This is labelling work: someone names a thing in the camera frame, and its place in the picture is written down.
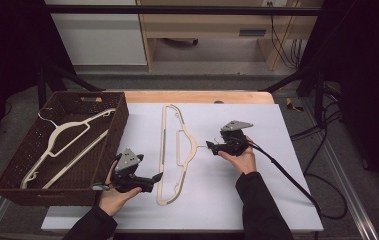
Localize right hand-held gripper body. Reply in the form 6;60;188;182
220;119;254;157

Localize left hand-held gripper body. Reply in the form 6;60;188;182
111;148;155;194

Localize cream clothes hanger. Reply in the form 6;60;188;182
156;103;212;207
20;107;117;190

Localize brown woven basket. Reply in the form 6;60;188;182
0;90;130;207

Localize person's right hand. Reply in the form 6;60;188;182
217;136;258;175

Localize person's left hand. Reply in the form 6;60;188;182
98;159;143;217

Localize silver plug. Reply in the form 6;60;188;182
91;182;112;192

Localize white table sheet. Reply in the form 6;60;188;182
40;102;325;233

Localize yellow and black tool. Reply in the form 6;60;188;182
285;97;305;113

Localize light wooden desk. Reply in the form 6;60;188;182
136;0;325;72

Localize white cabinet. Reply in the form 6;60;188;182
44;0;148;66

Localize black curtain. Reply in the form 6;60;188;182
0;0;78;158
296;0;379;204

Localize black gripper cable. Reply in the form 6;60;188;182
247;141;349;221

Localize thick black floor cable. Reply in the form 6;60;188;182
289;123;325;142

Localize black frame leg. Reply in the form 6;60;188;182
36;62;107;111
260;64;326;128

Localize hanging black cables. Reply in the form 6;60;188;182
267;1;304;70

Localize black horizontal frame bar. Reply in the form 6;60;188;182
43;4;325;16

